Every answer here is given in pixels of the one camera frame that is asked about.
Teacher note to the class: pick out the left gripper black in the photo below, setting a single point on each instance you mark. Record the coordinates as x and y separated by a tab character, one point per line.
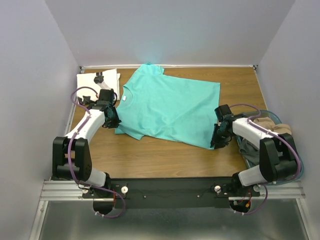
114	123

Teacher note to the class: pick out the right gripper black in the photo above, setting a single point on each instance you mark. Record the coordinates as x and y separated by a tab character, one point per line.
220	143

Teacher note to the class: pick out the teal t shirt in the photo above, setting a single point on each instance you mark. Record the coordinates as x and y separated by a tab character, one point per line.
170	108

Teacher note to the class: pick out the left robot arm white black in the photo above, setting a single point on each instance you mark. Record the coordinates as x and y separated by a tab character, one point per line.
71	157

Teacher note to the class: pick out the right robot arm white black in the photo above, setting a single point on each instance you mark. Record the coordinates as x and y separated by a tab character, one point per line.
224	113

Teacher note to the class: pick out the grey t shirt in basket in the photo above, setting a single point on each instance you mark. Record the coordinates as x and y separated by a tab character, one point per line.
249	152

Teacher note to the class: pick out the folded white printed t shirt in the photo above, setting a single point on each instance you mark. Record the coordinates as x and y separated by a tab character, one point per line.
108	79

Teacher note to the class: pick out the beige t shirt in basket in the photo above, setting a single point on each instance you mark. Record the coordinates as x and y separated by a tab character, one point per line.
269	124

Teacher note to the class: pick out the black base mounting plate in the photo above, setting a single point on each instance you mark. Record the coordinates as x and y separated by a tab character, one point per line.
218	197

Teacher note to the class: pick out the aluminium left side rail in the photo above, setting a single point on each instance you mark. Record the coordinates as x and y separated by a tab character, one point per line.
66	125

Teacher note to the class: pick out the aluminium rail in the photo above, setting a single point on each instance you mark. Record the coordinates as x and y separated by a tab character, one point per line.
55	190
66	125
135	66

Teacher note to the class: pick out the aluminium back rail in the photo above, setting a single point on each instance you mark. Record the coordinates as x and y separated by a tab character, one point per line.
135	66

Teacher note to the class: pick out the aluminium front rail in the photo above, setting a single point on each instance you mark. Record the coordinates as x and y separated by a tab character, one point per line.
55	190

